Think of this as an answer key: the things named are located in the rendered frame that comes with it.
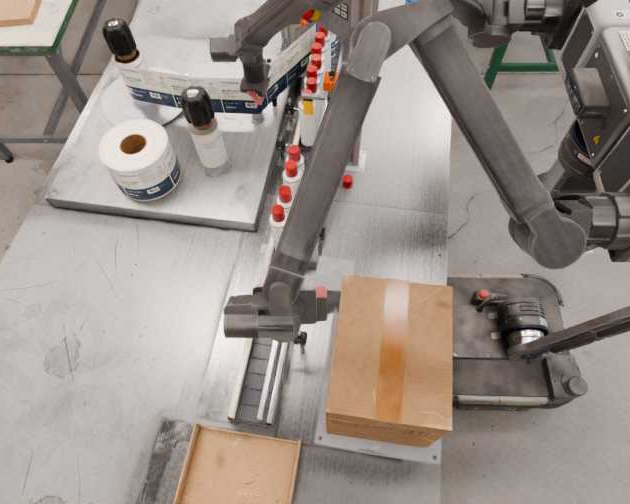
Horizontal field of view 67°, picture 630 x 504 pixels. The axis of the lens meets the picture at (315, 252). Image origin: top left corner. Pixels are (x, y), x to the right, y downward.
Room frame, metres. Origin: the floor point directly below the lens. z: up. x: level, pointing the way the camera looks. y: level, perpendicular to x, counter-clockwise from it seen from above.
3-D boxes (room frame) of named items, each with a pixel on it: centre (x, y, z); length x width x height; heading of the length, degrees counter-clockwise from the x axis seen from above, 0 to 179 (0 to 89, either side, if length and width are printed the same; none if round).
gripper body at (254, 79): (1.03, 0.13, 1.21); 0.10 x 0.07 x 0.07; 169
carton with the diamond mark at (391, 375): (0.29, -0.15, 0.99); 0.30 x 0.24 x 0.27; 169
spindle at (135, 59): (1.30, 0.56, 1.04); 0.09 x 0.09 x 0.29
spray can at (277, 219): (0.67, 0.09, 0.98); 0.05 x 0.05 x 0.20
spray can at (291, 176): (0.81, 0.05, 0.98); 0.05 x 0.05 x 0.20
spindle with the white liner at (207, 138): (0.99, 0.30, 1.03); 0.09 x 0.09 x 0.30
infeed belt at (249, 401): (1.01, 0.01, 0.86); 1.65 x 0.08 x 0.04; 168
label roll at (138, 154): (0.97, 0.51, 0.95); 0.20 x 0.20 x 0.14
